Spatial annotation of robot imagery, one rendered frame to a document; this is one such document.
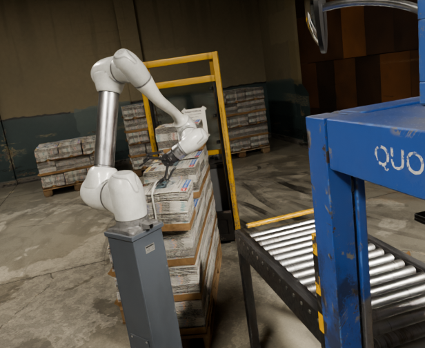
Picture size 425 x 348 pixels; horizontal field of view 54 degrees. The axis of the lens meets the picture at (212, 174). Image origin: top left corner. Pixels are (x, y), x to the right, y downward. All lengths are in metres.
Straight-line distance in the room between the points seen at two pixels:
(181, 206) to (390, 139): 1.78
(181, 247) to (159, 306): 0.45
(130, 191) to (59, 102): 7.48
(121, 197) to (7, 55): 7.71
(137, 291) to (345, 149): 1.50
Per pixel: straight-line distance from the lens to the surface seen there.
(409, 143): 0.64
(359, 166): 0.75
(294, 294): 1.74
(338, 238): 0.89
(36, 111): 9.40
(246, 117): 8.15
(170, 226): 2.38
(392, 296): 1.71
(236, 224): 4.20
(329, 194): 0.85
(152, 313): 2.14
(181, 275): 2.55
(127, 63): 2.06
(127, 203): 1.95
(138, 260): 2.00
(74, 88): 9.33
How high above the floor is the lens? 1.66
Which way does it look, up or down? 13 degrees down
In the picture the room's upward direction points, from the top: 8 degrees counter-clockwise
